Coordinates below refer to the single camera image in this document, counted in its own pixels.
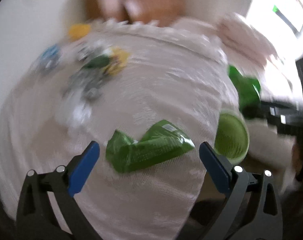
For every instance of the yellow knitted item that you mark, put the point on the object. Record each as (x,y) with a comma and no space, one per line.
(78,31)

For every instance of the green snack bag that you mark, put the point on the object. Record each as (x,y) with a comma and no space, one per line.
(161,142)

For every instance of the crumpled grey foil wrapper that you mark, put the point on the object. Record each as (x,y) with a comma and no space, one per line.
(88,82)

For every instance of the yellow snack bag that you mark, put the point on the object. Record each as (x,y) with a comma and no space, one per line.
(118,60)

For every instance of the white lace table cover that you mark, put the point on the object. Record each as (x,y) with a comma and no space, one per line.
(171,75)

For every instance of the green chip bag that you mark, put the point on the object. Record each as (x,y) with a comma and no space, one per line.
(248,90)

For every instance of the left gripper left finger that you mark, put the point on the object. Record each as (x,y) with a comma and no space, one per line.
(35,218)

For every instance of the window with dark frame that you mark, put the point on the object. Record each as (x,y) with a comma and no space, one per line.
(292,18)

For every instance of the green plastic trash basket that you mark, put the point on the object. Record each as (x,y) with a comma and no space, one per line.
(232,138)

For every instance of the bed with pink sheet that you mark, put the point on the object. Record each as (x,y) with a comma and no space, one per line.
(279,82)

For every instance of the wooden headboard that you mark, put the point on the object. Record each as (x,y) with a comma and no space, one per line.
(164,12)

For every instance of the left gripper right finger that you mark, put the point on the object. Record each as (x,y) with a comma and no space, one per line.
(263,216)

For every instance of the silver foil wrapper bag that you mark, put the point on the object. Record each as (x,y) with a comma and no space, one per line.
(87,50)

